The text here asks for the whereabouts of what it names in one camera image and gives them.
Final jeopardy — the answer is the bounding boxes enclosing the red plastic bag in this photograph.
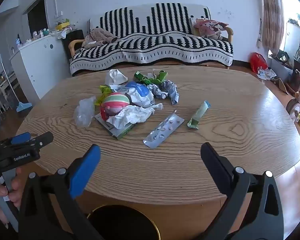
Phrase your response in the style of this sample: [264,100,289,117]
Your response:
[250,52,268,73]

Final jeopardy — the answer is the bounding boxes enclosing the black gold-rimmed trash bin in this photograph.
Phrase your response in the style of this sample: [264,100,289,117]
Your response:
[86,204,162,240]

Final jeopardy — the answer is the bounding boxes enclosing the beige curtain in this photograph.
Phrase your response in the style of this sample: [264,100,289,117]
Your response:
[260,0,284,55]

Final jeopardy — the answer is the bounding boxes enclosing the crumpled silver foil wrapper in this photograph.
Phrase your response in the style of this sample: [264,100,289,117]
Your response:
[146,80,180,105]

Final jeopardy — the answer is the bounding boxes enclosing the black box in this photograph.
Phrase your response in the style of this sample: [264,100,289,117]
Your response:
[61,29,84,60]

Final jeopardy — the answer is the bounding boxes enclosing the wooden sofa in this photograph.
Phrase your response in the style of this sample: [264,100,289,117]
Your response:
[68,26,234,70]

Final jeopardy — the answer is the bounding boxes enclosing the green tube-shaped wrapper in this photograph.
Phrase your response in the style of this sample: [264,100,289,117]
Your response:
[187,100,211,130]

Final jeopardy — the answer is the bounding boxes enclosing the yellow green wrapper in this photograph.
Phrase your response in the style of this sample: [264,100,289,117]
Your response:
[94,85,115,105]

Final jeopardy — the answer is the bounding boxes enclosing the blue broom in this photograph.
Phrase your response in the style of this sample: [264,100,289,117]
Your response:
[0,53,33,113]

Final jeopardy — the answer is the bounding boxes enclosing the green white carton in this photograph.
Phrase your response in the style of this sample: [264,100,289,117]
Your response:
[94,112,137,140]

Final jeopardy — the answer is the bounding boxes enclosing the torn green carton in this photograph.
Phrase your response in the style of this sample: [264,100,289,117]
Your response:
[134,69,168,84]

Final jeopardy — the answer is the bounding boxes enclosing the person's left hand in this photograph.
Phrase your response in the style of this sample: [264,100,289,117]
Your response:
[0,167,23,229]

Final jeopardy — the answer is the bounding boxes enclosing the silver pill blister pack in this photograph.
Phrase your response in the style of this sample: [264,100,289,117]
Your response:
[143,110,185,149]

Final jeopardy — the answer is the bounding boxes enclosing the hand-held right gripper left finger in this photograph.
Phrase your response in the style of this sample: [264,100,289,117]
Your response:
[17,144,105,240]

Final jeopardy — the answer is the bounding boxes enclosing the striped red green ball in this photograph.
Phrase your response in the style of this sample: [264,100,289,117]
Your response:
[101,92,130,120]

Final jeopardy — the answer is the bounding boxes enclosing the blue white plastic bag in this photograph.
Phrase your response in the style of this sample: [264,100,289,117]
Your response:
[125,81,164,109]

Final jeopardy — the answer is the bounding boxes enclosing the cluster of small bottles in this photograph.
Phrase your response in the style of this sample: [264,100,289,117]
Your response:
[30,29,50,40]

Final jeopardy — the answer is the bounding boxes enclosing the clear plastic bag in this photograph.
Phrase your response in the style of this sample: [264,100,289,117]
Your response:
[74,96,97,128]

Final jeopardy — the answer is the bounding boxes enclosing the yellow toy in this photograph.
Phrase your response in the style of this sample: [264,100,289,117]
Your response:
[55,19,73,31]

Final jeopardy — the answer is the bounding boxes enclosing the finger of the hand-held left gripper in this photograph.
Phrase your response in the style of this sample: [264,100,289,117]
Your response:
[27,131,54,153]
[0,131,38,151]

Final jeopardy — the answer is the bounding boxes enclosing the child's tricycle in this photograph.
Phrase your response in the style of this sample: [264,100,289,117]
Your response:
[286,69,300,138]

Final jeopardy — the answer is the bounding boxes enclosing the white cabinet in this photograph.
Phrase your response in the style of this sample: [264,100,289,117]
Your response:
[9,34,72,105]

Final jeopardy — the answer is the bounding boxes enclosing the white tissue paper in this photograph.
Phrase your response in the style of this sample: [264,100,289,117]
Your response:
[106,103,164,130]

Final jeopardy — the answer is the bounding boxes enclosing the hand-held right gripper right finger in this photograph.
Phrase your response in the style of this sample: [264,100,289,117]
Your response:
[200,142,285,240]

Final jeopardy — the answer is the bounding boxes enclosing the brown garment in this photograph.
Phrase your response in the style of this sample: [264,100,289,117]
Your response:
[81,28,118,50]

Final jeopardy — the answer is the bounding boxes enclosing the crumpled papers on floor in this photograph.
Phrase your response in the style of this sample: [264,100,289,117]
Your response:
[256,67,277,80]

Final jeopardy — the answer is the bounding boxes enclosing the dark round pot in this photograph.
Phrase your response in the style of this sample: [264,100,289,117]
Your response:
[275,50,293,66]

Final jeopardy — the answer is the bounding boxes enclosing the pink cartoon pillow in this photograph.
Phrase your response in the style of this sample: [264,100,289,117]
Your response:
[191,17,229,40]

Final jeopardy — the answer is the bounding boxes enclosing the black white striped blanket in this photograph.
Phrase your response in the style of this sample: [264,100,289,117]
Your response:
[69,3,234,77]

